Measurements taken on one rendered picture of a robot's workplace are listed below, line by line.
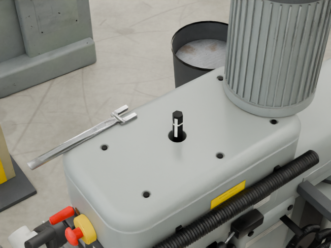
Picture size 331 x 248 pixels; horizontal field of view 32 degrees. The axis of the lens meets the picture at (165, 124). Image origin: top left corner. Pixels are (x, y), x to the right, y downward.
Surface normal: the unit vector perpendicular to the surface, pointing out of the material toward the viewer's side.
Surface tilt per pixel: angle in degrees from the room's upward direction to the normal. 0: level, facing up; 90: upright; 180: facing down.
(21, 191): 0
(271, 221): 90
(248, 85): 90
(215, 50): 0
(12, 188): 0
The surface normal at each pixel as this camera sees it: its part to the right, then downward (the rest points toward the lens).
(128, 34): 0.00, -0.71
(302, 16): 0.18, 0.69
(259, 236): 0.59, 0.57
